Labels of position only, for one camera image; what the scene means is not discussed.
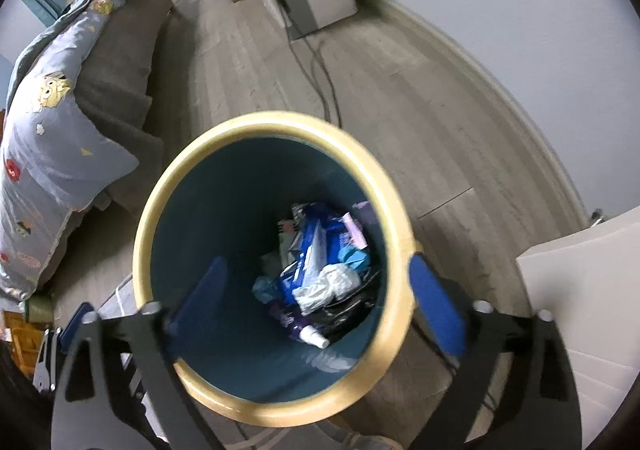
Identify grey checked mat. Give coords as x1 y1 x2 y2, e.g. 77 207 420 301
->
60 275 416 450

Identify blue printed blanket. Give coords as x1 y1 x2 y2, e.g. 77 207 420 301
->
0 0 151 301

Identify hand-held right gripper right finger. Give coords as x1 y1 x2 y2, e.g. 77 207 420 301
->
407 252 583 450

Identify green bin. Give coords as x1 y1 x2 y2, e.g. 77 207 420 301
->
25 295 56 323

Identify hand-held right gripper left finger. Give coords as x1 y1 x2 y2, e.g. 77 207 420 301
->
50 256 231 450

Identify blue face mask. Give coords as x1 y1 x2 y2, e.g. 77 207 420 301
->
336 245 372 281

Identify white tissue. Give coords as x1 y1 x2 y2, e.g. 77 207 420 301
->
292 264 362 316

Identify blue packet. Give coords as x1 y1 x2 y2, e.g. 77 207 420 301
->
277 202 351 316

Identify lilac wrapper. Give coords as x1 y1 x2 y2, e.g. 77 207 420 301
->
341 212 368 248

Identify black plastic bag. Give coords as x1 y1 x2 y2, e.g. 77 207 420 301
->
310 270 381 338

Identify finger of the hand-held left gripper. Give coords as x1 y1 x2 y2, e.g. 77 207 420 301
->
32 302 96 393

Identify wooden chair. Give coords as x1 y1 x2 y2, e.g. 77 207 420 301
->
0 310 43 371

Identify teal trash bin yellow rim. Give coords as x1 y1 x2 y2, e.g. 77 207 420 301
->
132 111 417 427

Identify grey bed sheet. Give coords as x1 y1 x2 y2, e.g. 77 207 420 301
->
45 0 173 288

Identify grey floor cable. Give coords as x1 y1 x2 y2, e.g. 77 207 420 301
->
240 0 343 127

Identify white cabinet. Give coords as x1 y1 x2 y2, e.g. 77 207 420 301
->
515 212 640 436

